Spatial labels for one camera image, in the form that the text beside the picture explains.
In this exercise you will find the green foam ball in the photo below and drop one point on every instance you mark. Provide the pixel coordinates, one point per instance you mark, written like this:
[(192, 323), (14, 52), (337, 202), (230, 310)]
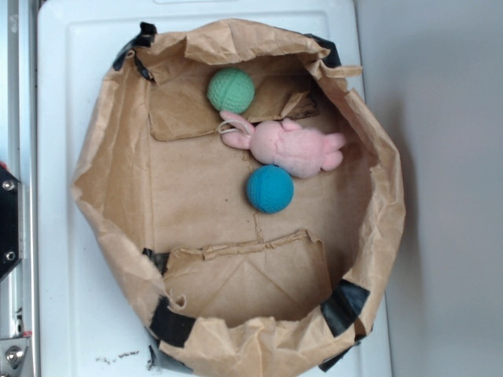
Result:
[(231, 89)]

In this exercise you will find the blue foam ball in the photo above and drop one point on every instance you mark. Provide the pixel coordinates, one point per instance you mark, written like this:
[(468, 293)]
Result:
[(270, 189)]

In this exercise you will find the pink plush bunny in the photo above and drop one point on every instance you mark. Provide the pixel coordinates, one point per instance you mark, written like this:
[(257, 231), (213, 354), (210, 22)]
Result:
[(302, 152)]

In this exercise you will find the brown paper bag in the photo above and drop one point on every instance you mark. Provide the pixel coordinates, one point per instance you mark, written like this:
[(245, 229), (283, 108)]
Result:
[(223, 289)]

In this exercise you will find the white plastic tray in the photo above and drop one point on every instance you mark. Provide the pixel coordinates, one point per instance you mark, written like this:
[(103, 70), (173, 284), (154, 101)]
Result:
[(86, 327)]

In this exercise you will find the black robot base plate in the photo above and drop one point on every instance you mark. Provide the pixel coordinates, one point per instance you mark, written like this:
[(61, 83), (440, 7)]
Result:
[(9, 222)]

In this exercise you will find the aluminium frame rail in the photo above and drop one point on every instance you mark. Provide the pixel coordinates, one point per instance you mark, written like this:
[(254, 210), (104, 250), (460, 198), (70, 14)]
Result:
[(20, 341)]

